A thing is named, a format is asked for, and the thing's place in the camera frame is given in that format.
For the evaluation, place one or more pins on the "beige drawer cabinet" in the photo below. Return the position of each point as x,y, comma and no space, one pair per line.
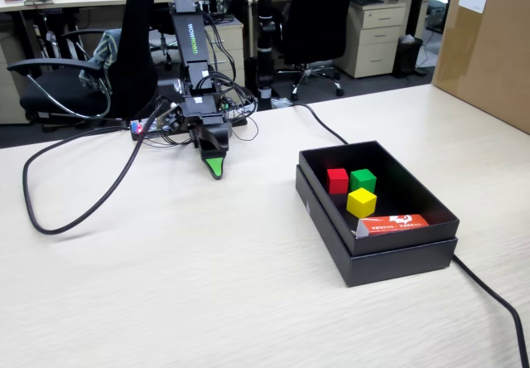
229,40

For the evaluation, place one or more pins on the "red wooden cube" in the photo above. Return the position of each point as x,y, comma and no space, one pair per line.
337,181

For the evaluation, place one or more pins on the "orange paper carton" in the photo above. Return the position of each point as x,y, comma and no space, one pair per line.
393,224

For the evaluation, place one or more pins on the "black trash bin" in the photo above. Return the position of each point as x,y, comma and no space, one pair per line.
408,59

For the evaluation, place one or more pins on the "black cardboard box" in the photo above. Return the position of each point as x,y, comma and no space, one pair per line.
406,202

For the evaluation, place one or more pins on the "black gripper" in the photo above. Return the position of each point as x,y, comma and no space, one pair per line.
202,109

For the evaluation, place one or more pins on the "black open box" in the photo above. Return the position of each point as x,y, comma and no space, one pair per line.
397,266

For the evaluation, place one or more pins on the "black high-back office chair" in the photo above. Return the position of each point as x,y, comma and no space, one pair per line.
136,53

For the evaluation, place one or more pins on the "controller board with red LED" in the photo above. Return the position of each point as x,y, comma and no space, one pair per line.
139,128

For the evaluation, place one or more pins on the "green wooden cube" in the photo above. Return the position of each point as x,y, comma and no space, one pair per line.
364,179

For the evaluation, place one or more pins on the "black mesh office chair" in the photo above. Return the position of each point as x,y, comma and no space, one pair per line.
319,20

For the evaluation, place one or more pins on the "black WOWROBO robot arm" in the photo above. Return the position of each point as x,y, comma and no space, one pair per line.
191,40

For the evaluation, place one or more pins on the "black vertical pole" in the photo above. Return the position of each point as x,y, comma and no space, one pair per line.
265,32

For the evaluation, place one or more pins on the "large brown cardboard box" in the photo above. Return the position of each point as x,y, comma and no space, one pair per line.
484,53

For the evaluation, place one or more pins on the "beige three-drawer cabinet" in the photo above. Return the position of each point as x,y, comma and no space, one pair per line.
372,40

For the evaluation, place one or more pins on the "striped green cloth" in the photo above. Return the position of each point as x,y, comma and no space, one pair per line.
103,53

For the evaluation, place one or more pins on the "yellow wooden cube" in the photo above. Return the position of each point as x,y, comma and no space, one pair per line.
361,203

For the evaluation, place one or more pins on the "beige side cabinet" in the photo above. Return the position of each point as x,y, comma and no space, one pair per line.
9,98

